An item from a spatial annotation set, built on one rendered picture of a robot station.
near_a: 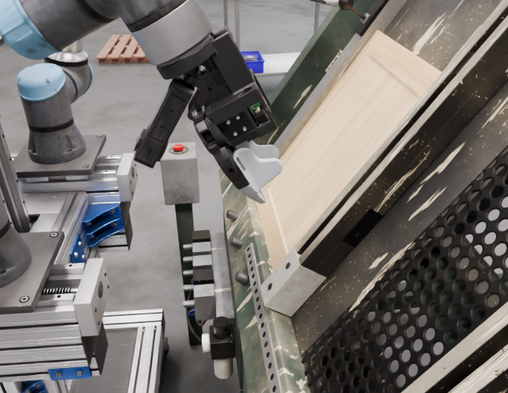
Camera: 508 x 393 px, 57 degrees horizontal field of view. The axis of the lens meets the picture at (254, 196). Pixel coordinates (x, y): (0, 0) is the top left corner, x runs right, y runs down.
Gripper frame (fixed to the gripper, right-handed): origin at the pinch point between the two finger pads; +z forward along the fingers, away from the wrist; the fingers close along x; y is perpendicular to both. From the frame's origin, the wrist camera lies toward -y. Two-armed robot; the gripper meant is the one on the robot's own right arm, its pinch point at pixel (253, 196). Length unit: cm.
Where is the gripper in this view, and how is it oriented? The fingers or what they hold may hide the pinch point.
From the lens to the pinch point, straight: 60.2
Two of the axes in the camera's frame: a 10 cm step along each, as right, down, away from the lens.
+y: 8.8, -4.3, -1.9
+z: 4.6, 7.3, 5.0
